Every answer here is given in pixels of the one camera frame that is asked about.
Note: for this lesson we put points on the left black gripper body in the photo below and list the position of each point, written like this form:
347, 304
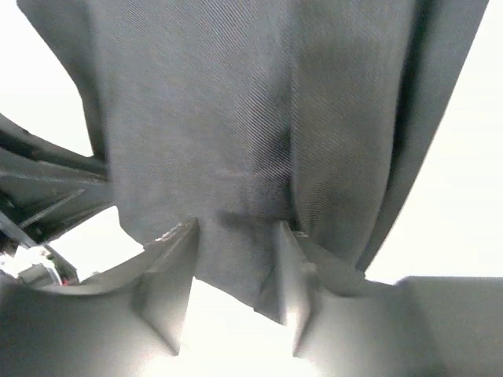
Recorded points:
46, 191

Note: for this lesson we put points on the black pleated skirt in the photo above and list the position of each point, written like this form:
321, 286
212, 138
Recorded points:
245, 113

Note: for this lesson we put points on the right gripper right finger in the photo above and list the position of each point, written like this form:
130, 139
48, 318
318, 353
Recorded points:
346, 325

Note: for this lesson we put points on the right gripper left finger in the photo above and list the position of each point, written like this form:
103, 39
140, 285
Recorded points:
117, 323

